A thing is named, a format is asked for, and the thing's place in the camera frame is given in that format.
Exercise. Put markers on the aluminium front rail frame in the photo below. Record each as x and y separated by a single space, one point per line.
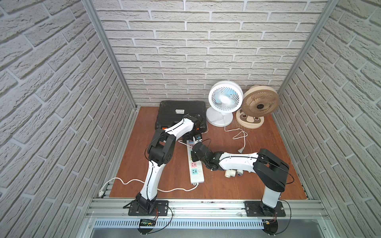
296 211

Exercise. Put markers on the black plastic tool case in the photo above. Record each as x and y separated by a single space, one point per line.
167 116

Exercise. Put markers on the beige bear desk fan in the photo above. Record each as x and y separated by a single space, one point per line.
258 102

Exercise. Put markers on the white vented cable duct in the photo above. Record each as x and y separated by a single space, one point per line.
131 223

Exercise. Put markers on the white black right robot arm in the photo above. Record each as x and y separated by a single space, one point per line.
272 171

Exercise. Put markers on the white power strip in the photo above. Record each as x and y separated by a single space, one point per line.
195 168

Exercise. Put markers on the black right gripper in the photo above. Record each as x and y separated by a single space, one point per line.
196 149

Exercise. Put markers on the aluminium corner post right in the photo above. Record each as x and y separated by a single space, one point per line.
321 22

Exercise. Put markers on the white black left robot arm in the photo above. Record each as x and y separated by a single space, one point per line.
160 152

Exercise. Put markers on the white cylindrical adapter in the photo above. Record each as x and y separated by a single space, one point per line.
233 173

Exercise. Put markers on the white desk fan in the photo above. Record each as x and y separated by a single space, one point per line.
225 97

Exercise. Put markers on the aluminium corner post left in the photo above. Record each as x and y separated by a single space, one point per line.
97 23

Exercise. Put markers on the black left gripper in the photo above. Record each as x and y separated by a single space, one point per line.
196 137

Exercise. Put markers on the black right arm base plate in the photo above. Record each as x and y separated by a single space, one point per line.
258 209

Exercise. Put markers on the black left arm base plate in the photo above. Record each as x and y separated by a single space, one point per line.
157 208

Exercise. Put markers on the aluminium corner post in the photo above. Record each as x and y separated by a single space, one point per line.
97 23
321 22

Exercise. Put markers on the white label sticker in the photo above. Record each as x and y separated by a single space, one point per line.
180 111

